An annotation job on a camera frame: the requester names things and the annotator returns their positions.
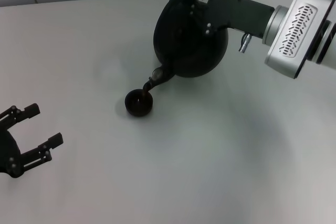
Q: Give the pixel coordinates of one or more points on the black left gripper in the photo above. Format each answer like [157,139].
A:
[10,155]

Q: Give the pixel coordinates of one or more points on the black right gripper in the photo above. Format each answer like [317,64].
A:
[236,11]

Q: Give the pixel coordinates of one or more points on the black round teapot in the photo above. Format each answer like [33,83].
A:
[194,53]

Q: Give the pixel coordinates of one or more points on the dark brown teacup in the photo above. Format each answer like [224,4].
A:
[139,104]

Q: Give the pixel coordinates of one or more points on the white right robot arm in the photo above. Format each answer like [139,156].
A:
[273,24]

